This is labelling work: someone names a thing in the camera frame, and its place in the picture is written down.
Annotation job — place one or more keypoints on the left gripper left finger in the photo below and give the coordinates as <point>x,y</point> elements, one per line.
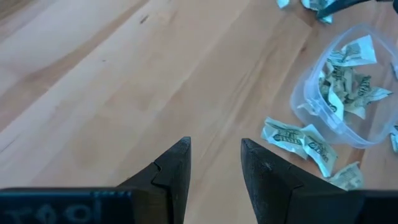
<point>164,186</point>

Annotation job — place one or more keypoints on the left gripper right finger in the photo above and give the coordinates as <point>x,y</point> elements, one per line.
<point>273,189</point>

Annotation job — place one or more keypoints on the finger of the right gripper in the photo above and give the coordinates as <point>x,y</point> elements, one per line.
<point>339,6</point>

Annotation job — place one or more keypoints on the green white sweetener packet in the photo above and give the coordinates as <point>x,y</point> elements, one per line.
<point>281,137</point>
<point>335,102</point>
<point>368,95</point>
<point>363,84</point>
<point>339,76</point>
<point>311,3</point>
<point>395,138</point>
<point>347,177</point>
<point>326,19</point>
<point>320,151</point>
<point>283,2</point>
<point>354,51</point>

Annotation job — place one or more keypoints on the clear plastic container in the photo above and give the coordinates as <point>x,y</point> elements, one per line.
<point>308,90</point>

